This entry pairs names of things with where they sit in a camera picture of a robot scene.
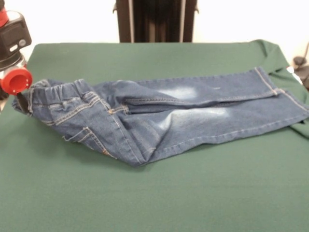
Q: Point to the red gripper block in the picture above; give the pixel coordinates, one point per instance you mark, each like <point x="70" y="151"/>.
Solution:
<point x="14" y="82"/>

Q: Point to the dark green table cloth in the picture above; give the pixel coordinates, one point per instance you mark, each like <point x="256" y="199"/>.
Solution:
<point x="120" y="193"/>

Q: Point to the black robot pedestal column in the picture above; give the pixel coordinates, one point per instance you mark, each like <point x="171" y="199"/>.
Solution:
<point x="157" y="19"/>

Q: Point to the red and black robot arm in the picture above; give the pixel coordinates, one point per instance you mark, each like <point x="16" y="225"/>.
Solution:
<point x="13" y="43"/>

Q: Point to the blue denim jeans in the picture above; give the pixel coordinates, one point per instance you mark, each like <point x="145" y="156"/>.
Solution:
<point x="169" y="116"/>

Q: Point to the black round stand base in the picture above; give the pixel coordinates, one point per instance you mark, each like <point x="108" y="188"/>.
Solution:
<point x="299" y="60"/>

